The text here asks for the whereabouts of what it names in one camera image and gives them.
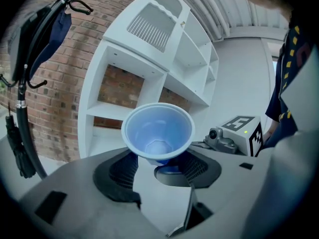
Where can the black folded umbrella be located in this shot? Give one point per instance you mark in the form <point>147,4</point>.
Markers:
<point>20,153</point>

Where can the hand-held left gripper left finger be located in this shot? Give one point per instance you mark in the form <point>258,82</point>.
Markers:
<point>82,203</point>

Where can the white desk hutch shelving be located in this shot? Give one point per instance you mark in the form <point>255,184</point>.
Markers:
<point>192,48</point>

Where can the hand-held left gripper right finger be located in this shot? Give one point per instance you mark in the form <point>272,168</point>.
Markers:
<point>224,183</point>

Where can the small cabinet door knob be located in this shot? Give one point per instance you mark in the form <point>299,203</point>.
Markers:
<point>183,24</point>

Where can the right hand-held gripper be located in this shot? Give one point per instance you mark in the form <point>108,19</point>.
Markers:
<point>239,136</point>

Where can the blue plastic cup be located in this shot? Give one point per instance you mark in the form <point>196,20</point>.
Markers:
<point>158,131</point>

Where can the person's right forearm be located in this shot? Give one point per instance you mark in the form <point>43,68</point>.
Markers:
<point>270,133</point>

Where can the dark shirt with yellow print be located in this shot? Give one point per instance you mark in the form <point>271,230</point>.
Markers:
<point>294,56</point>

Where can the white ceiling pipe bundle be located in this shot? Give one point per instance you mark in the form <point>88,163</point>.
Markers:
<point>211,9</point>

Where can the black coat rack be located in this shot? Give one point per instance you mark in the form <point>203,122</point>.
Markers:
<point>25,123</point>

